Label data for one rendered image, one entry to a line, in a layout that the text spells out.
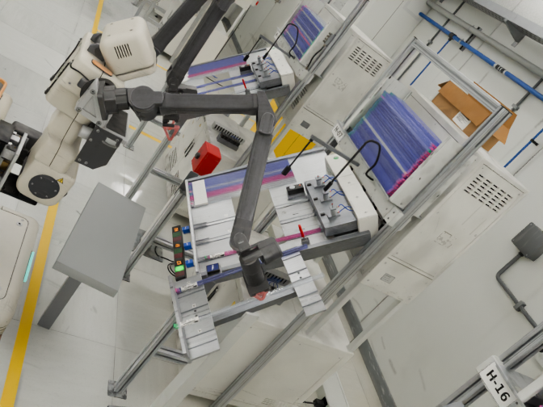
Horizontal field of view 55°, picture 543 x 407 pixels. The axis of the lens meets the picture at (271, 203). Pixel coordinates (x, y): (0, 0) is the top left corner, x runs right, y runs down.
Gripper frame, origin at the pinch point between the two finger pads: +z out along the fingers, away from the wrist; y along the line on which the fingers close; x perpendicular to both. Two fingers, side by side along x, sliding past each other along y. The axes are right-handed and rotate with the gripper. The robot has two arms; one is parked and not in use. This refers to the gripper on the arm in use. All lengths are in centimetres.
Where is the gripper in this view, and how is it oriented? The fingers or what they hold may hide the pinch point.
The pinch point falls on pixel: (261, 296)
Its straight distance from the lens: 169.5
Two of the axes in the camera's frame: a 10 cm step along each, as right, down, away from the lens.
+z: 1.8, 7.1, 6.8
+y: -2.8, -6.2, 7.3
